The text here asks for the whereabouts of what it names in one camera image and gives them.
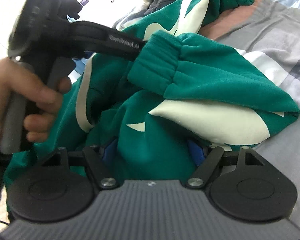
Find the green and white hoodie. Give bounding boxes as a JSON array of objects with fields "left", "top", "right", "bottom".
[{"left": 4, "top": 0, "right": 300, "bottom": 186}]

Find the person's left hand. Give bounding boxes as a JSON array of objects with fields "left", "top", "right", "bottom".
[{"left": 0, "top": 57, "right": 71, "bottom": 142}]

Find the patchwork plaid bed quilt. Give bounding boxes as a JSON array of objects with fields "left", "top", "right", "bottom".
[{"left": 112, "top": 0, "right": 300, "bottom": 233}]

